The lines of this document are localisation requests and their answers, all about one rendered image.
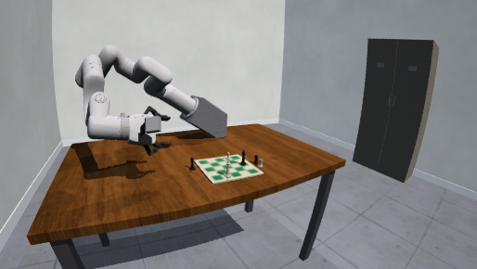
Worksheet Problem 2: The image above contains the white chess king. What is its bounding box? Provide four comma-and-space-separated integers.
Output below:
225, 162, 231, 178

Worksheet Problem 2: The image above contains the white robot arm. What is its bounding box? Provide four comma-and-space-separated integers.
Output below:
75, 45, 199, 141

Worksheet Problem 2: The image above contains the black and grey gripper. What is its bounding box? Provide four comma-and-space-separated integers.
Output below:
126, 106, 172, 156

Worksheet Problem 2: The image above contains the green and white chessboard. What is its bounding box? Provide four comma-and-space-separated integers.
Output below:
194, 154, 264, 185

